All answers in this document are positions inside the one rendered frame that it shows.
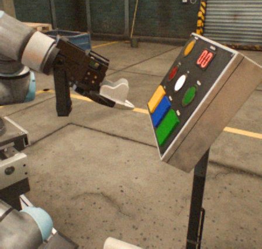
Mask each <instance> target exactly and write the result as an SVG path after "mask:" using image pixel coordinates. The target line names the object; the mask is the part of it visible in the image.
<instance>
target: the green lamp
mask: <svg viewBox="0 0 262 249"><path fill-rule="evenodd" d="M194 93H195V87H191V89H190V90H189V91H188V92H187V94H185V96H184V100H183V103H184V104H186V103H188V102H189V101H190V100H191V99H192V98H193V96H194Z"/></svg>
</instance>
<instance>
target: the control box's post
mask: <svg viewBox="0 0 262 249"><path fill-rule="evenodd" d="M210 149H211V147H210V148H209V149H208V150H207V151H206V152H205V154H204V155H203V156H202V157H201V159H200V160H199V161H198V163H197V164H196V166H195V167H194V177H193V183H192V194H191V204H190V211H189V221H188V231H187V239H189V240H192V241H195V242H198V234H199V225H200V222H199V221H200V220H201V219H200V216H201V206H202V203H203V201H202V198H204V197H203V194H204V190H205V187H204V186H205V181H206V174H207V170H208V162H209V153H210ZM185 249H197V244H192V243H191V242H188V241H187V242H186V248H185Z"/></svg>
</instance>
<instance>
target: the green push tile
mask: <svg viewBox="0 0 262 249"><path fill-rule="evenodd" d="M179 123H180V121H179V120H178V117H177V115H176V114H175V111H174V110H173V109H171V110H170V111H169V113H168V115H167V116H166V118H165V119H164V121H163V122H162V123H161V124H160V125H159V127H158V129H157V130H156V135H157V138H158V143H159V146H160V147H163V146H164V145H165V143H166V142H167V140H168V138H169V137H170V136H171V134H172V133H173V131H174V130H175V128H176V127H177V126H178V124H179Z"/></svg>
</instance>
